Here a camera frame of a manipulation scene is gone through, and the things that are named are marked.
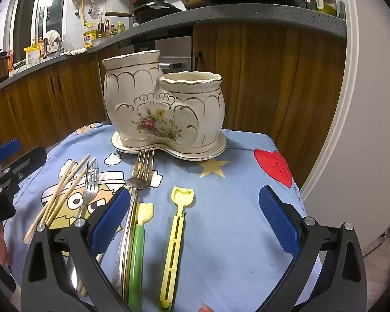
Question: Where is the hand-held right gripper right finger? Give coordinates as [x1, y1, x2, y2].
[258, 185, 368, 312]

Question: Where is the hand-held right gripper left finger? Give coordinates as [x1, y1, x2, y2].
[21, 187, 132, 312]

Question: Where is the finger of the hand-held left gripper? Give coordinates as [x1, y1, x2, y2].
[0, 139, 22, 165]
[0, 146, 48, 183]

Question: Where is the silver fork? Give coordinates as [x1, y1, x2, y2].
[75, 159, 100, 222]

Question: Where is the wooden chopstick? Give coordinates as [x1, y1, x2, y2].
[50, 171, 89, 228]
[23, 154, 91, 245]
[46, 157, 97, 227]
[41, 159, 76, 225]

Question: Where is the ornate silver spoon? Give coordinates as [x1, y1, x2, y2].
[114, 175, 152, 301]

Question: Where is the green handled yellow spoon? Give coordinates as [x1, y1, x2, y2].
[128, 202, 154, 310]

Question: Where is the gold fork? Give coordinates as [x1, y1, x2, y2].
[120, 148, 155, 304]

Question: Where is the cream floral ceramic utensil holder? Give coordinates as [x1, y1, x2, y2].
[102, 50, 226, 148]

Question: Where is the blue cartoon printed cloth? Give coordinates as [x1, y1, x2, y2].
[3, 122, 324, 312]

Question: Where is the wooden kitchen cabinet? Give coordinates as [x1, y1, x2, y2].
[0, 50, 121, 161]
[193, 23, 347, 190]

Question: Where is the yellow food packet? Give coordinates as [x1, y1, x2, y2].
[24, 43, 43, 68]

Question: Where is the white towel on rack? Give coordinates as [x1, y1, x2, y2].
[45, 30, 63, 53]

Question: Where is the yellow cooking oil bottle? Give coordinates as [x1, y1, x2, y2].
[83, 29, 100, 50]

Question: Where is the row of sauce bottles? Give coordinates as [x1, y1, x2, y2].
[97, 19, 126, 38]

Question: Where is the stainless steel oven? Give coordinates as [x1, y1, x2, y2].
[119, 35, 194, 74]

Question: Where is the black wok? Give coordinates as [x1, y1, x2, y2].
[105, 2, 183, 24]

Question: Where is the grey kitchen counter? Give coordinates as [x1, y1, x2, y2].
[0, 5, 347, 96]

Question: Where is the yellow gas hose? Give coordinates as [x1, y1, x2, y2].
[79, 0, 97, 27]

